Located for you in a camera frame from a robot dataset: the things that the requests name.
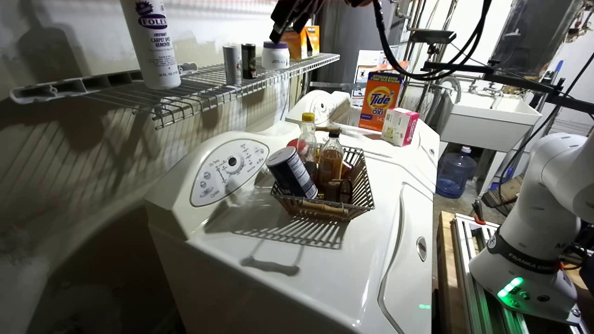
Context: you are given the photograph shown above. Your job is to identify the white container with purple lid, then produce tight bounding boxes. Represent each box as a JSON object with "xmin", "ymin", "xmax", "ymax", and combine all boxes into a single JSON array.
[{"xmin": 261, "ymin": 41, "xmax": 291, "ymax": 70}]

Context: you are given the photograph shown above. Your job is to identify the small orange box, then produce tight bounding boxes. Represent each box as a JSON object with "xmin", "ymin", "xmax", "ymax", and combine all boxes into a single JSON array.
[{"xmin": 283, "ymin": 26, "xmax": 321, "ymax": 61}]

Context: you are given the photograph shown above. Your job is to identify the grey water heater tank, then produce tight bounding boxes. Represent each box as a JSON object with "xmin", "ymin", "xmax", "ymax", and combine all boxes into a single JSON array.
[{"xmin": 319, "ymin": 0, "xmax": 396, "ymax": 85}]

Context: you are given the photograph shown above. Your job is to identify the black can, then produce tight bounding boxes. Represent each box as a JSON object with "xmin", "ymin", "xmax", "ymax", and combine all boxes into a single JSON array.
[{"xmin": 241, "ymin": 43, "xmax": 257, "ymax": 80}]

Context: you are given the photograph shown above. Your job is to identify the silver can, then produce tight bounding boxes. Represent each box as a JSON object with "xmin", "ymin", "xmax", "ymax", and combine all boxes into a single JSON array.
[{"xmin": 223, "ymin": 45, "xmax": 243, "ymax": 86}]

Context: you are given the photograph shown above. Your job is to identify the white washing machine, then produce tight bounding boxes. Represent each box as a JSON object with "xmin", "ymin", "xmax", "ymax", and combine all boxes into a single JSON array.
[{"xmin": 284, "ymin": 90, "xmax": 440, "ymax": 161}]

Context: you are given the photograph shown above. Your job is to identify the orange detergent box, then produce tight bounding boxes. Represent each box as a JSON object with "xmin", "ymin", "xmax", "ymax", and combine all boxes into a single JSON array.
[{"xmin": 358, "ymin": 71, "xmax": 404, "ymax": 132}]

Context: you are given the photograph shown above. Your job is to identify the clear bottle with yellow cap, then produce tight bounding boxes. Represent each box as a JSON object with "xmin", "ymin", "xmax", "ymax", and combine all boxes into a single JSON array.
[{"xmin": 297, "ymin": 112, "xmax": 319, "ymax": 164}]

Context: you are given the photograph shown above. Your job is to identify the tall white spray can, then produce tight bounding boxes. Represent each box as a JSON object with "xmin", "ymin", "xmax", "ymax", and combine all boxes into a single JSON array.
[{"xmin": 120, "ymin": 0, "xmax": 181, "ymax": 90}]

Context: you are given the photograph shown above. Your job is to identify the white and pink box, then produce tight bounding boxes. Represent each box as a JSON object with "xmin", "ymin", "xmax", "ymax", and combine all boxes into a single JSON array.
[{"xmin": 381, "ymin": 107, "xmax": 420, "ymax": 147}]

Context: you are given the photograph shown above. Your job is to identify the amber bottle with black cap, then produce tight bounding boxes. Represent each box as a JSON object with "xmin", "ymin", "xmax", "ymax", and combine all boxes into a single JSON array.
[{"xmin": 318, "ymin": 130, "xmax": 345, "ymax": 184}]

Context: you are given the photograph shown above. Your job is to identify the dryer knob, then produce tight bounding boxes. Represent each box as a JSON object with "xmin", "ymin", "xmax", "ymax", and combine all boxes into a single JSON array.
[{"xmin": 223, "ymin": 155, "xmax": 245, "ymax": 175}]

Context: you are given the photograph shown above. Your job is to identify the dark blue cylindrical canister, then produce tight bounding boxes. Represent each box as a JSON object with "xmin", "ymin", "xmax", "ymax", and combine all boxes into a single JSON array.
[{"xmin": 265, "ymin": 146, "xmax": 319, "ymax": 200}]

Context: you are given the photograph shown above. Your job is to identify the brown roll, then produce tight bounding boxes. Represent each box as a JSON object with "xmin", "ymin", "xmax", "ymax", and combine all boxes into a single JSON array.
[{"xmin": 301, "ymin": 199, "xmax": 349, "ymax": 219}]

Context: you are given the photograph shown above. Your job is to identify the sink tap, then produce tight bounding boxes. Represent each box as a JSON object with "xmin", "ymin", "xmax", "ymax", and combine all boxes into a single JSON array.
[{"xmin": 469, "ymin": 79, "xmax": 505, "ymax": 98}]

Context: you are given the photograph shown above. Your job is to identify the white utility sink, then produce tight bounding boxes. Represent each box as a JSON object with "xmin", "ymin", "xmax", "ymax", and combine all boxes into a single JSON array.
[{"xmin": 439, "ymin": 90, "xmax": 542, "ymax": 153}]

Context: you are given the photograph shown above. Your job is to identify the blue water jug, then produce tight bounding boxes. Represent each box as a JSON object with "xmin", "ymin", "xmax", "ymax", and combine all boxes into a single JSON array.
[{"xmin": 435, "ymin": 146, "xmax": 478, "ymax": 199}]

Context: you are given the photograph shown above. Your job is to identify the white dryer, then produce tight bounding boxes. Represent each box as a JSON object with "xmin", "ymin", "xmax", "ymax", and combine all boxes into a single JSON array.
[{"xmin": 144, "ymin": 122, "xmax": 440, "ymax": 334}]

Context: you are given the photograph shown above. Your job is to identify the dryer door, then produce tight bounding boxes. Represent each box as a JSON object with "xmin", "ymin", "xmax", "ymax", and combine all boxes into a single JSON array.
[{"xmin": 378, "ymin": 183, "xmax": 435, "ymax": 334}]

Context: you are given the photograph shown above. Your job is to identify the white wire shelf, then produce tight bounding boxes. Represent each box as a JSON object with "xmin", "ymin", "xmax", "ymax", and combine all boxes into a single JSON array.
[{"xmin": 9, "ymin": 52, "xmax": 341, "ymax": 130}]

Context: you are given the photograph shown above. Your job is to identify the wire basket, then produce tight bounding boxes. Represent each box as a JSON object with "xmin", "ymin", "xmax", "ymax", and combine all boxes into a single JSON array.
[{"xmin": 271, "ymin": 147, "xmax": 375, "ymax": 222}]

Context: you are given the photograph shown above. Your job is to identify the silver duct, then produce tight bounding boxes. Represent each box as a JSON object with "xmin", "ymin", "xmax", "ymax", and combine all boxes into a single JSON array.
[{"xmin": 490, "ymin": 0, "xmax": 586, "ymax": 77}]

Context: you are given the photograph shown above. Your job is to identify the clamp with orange handle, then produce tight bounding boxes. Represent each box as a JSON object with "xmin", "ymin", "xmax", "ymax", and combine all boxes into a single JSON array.
[{"xmin": 472, "ymin": 199, "xmax": 488, "ymax": 226}]

